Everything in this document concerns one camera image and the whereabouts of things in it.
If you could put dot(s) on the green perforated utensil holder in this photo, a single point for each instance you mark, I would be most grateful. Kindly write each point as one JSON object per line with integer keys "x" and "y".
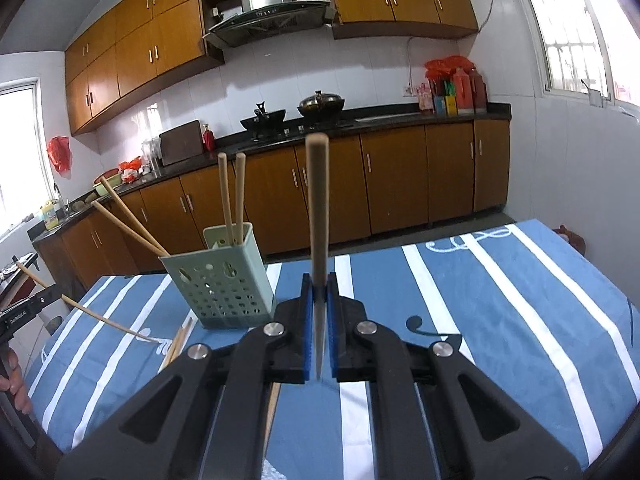
{"x": 225, "y": 285}

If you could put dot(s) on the yellow dish soap bottle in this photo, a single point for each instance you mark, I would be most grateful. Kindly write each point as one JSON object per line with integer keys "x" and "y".
{"x": 50, "y": 217}

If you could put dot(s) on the wooden base cabinets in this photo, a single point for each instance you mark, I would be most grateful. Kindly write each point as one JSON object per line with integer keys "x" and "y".
{"x": 400, "y": 180}

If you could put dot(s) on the cup on window sill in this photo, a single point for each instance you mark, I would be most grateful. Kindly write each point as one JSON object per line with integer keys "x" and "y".
{"x": 594, "y": 96}

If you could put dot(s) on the wooden wall cabinets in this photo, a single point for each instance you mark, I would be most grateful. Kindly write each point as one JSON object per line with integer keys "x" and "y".
{"x": 145, "y": 45}

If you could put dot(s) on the dark red oil bottle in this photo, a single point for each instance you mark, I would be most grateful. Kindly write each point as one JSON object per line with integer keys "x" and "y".
{"x": 480, "y": 92}

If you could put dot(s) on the pink bottle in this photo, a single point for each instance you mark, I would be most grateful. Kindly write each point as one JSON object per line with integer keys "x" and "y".
{"x": 426, "y": 99}

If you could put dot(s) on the green basin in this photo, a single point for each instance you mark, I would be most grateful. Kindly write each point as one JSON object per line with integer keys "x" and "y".
{"x": 107, "y": 187}

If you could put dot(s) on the crumpled red bag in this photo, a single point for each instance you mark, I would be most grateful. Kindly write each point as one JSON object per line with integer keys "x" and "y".
{"x": 450, "y": 66}

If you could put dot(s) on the gas stove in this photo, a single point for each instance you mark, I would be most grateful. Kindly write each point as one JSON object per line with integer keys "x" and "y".
{"x": 300, "y": 129}

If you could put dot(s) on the large barred window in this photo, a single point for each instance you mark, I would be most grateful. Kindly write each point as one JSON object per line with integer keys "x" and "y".
{"x": 585, "y": 25}

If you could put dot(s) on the hanging red plastic bag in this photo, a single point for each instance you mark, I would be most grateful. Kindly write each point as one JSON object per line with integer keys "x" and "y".
{"x": 60, "y": 155}

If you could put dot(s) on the clear jars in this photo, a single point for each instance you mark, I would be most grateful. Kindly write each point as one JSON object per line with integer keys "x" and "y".
{"x": 151, "y": 155}

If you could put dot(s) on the dark cutting board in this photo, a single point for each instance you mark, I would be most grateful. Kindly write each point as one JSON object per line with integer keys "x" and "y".
{"x": 181, "y": 143}

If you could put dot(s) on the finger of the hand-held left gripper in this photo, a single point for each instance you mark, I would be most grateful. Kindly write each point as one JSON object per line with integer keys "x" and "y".
{"x": 27, "y": 262}
{"x": 47, "y": 297}

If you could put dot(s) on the black lidded wok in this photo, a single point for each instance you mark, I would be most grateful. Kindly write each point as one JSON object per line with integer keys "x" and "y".
{"x": 321, "y": 105}

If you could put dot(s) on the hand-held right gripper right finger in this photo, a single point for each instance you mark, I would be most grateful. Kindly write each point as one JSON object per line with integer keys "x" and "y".
{"x": 336, "y": 365}

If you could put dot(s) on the brown wooden chair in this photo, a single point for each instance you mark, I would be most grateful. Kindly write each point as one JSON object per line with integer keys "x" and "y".
{"x": 572, "y": 240}

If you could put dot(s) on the black kitchen countertop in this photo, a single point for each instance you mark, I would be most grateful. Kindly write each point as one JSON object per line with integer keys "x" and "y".
{"x": 400, "y": 117}

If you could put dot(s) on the sink faucet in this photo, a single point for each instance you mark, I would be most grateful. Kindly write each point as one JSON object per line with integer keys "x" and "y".
{"x": 59, "y": 200}

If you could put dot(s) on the blue striped tablecloth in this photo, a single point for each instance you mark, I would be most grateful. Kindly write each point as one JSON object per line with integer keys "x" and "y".
{"x": 500, "y": 335}

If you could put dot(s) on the person's left hand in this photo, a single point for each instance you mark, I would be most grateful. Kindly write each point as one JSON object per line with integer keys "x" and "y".
{"x": 17, "y": 385}

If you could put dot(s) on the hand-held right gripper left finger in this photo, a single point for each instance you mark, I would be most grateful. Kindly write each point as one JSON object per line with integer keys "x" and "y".
{"x": 307, "y": 340}

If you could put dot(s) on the small red bottle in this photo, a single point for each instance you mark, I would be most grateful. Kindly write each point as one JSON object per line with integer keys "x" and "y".
{"x": 209, "y": 140}

